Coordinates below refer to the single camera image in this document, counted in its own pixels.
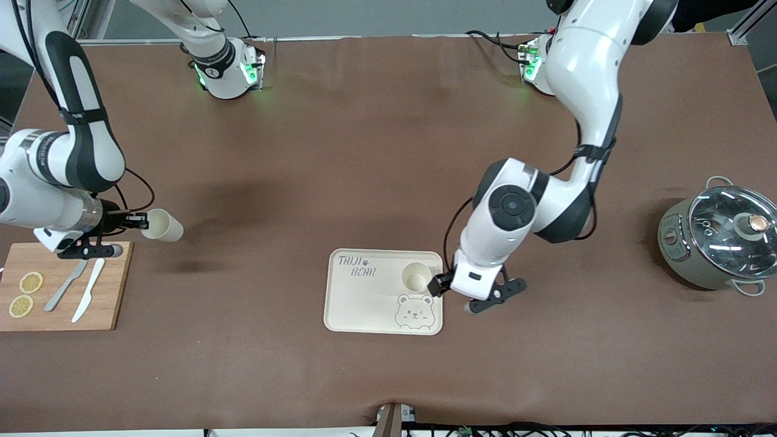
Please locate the white plastic cup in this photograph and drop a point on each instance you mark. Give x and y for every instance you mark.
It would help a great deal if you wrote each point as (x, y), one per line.
(416, 276)
(164, 226)

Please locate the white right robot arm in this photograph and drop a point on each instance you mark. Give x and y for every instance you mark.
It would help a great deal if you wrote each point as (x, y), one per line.
(85, 121)

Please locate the aluminium frame profile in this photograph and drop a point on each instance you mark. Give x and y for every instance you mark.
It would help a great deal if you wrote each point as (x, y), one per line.
(100, 21)
(743, 30)

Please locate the grey-green electric cooking pot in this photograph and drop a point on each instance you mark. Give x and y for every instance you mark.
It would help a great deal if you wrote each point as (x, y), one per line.
(686, 267)

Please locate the dark trouser leg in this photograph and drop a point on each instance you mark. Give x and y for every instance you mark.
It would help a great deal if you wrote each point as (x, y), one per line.
(716, 12)

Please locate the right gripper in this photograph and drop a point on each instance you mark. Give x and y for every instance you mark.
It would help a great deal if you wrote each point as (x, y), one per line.
(113, 219)

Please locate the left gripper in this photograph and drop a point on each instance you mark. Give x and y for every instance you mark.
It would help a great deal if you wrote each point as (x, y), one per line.
(439, 284)

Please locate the lemon slice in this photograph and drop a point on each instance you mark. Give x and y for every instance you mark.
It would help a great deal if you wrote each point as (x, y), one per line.
(21, 305)
(31, 282)

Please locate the cream tray with bear print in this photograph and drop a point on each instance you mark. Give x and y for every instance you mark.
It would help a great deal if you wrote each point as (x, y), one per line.
(364, 303)

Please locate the glass pot lid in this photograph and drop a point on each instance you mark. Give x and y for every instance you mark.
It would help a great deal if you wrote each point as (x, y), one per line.
(722, 237)

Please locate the white plastic knife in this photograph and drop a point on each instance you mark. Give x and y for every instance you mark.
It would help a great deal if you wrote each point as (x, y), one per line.
(88, 290)

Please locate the wooden cutting board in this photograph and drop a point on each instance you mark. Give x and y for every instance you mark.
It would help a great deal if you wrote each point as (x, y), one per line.
(109, 285)

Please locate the grey metal bracket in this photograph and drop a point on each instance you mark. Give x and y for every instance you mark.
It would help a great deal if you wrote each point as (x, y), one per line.
(388, 425)

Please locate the brown table cover mat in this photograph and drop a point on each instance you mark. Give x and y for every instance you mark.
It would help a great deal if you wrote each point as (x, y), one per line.
(340, 152)

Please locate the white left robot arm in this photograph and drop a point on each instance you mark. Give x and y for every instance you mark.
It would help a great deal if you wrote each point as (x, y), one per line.
(583, 73)

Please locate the grey plastic knife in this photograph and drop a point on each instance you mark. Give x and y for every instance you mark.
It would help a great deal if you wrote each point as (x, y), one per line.
(65, 285)

